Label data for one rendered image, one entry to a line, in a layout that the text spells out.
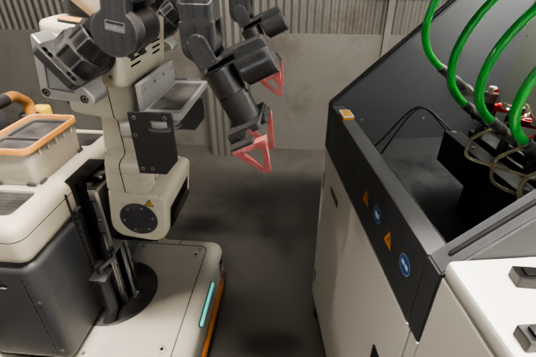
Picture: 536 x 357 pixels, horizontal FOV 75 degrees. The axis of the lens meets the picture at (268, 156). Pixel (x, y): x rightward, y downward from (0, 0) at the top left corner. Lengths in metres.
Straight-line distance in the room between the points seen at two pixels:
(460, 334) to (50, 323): 1.00
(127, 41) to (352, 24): 2.08
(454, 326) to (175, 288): 1.05
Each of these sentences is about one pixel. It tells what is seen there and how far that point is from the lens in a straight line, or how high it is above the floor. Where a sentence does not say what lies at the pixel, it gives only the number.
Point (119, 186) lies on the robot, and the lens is 0.97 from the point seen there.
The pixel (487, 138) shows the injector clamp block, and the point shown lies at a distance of 0.94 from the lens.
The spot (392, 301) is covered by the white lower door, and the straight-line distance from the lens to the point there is 0.75.
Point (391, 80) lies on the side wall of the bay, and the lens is 1.12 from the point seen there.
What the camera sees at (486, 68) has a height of 1.19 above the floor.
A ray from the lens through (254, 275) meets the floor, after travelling 1.79.
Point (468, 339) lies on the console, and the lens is 0.55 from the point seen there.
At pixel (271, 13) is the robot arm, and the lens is 1.02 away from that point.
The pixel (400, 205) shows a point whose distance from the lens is 0.67.
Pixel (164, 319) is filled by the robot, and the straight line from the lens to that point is 1.34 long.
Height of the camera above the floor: 1.33
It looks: 29 degrees down
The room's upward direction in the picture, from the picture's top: straight up
